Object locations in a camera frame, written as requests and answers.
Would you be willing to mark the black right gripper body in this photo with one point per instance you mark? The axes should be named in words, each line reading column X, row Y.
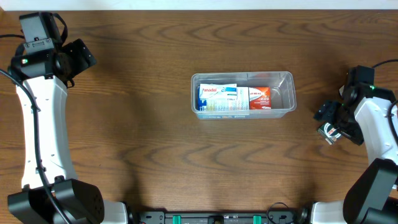
column 334, row 113

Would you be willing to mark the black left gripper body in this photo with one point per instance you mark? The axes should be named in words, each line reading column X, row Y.
column 68, row 66

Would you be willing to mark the dark green round-label box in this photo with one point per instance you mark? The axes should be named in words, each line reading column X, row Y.
column 329, row 133

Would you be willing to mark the red medicine box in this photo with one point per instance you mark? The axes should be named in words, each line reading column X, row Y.
column 259, row 98

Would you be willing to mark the blue KoolFever box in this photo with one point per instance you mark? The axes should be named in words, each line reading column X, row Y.
column 223, row 108

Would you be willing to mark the white Panadol box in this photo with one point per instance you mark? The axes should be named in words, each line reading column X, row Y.
column 216, row 91

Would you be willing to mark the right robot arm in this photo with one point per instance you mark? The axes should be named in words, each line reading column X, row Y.
column 367, row 115

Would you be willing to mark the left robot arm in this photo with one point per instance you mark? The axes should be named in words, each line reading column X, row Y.
column 43, row 70

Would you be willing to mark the clear plastic container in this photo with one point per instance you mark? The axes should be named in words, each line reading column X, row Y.
column 283, row 98

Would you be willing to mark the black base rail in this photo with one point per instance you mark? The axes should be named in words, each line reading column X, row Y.
column 277, row 216

